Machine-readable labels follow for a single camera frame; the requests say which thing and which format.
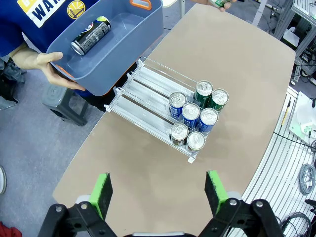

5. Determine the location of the white device with green connectors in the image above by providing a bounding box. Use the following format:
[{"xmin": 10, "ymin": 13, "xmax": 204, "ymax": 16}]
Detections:
[{"xmin": 288, "ymin": 91, "xmax": 316, "ymax": 141}]

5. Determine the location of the person's right forearm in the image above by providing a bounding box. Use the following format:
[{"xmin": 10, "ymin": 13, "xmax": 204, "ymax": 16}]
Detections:
[{"xmin": 11, "ymin": 43, "xmax": 42, "ymax": 71}]

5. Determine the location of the grey coiled cable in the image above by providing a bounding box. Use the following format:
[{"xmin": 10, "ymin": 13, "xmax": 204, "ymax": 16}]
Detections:
[{"xmin": 298, "ymin": 163, "xmax": 316, "ymax": 196}]

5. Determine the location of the person's left hand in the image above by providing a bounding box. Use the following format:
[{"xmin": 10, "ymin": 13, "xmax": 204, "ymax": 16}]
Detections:
[{"xmin": 207, "ymin": 0, "xmax": 237, "ymax": 12}]

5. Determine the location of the person in blue t-shirt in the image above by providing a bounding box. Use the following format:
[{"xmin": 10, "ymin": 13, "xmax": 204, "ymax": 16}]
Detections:
[{"xmin": 0, "ymin": 0, "xmax": 117, "ymax": 112}]

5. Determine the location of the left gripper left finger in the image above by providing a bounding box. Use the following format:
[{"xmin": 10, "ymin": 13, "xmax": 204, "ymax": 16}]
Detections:
[{"xmin": 38, "ymin": 172, "xmax": 117, "ymax": 237}]

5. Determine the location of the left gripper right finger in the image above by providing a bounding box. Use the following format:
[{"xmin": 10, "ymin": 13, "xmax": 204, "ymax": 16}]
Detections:
[{"xmin": 199, "ymin": 169, "xmax": 284, "ymax": 237}]

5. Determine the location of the blue beverage can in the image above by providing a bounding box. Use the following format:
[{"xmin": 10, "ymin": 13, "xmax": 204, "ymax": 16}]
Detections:
[
  {"xmin": 197, "ymin": 107, "xmax": 219, "ymax": 134},
  {"xmin": 169, "ymin": 92, "xmax": 187, "ymax": 120},
  {"xmin": 182, "ymin": 102, "xmax": 201, "ymax": 129}
]

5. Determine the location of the green beverage can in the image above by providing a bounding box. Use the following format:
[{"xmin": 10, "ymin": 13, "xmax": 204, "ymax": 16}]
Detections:
[
  {"xmin": 208, "ymin": 0, "xmax": 232, "ymax": 8},
  {"xmin": 207, "ymin": 88, "xmax": 230, "ymax": 114},
  {"xmin": 194, "ymin": 80, "xmax": 214, "ymax": 108}
]

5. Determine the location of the clear three-lane can dispenser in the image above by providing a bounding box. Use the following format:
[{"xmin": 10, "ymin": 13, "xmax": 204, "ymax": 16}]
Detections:
[{"xmin": 103, "ymin": 56, "xmax": 209, "ymax": 163}]

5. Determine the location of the person's right hand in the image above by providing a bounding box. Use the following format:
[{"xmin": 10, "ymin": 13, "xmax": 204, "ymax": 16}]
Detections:
[{"xmin": 37, "ymin": 51, "xmax": 86, "ymax": 91}]

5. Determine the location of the grey plastic stool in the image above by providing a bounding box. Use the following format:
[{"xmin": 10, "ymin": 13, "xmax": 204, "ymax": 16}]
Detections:
[{"xmin": 41, "ymin": 83, "xmax": 89, "ymax": 126}]

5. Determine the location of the aluminium profile platform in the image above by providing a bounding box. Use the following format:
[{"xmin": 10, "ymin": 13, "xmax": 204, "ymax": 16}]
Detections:
[{"xmin": 227, "ymin": 86, "xmax": 316, "ymax": 237}]

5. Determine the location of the aluminium frame rack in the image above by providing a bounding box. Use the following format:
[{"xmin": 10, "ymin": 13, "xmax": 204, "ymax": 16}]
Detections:
[{"xmin": 273, "ymin": 0, "xmax": 316, "ymax": 82}]

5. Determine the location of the blue-grey plastic bin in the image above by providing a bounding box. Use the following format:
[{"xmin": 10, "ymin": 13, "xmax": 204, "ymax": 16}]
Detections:
[{"xmin": 46, "ymin": 0, "xmax": 164, "ymax": 96}]

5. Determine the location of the black beverage can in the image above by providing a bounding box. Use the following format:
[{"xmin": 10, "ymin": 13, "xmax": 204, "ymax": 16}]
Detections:
[
  {"xmin": 71, "ymin": 15, "xmax": 112, "ymax": 55},
  {"xmin": 169, "ymin": 122, "xmax": 190, "ymax": 146},
  {"xmin": 186, "ymin": 131, "xmax": 206, "ymax": 152}
]

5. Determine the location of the chair draped with jackets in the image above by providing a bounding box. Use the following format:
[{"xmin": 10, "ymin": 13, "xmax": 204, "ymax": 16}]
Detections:
[{"xmin": 0, "ymin": 58, "xmax": 27, "ymax": 111}]

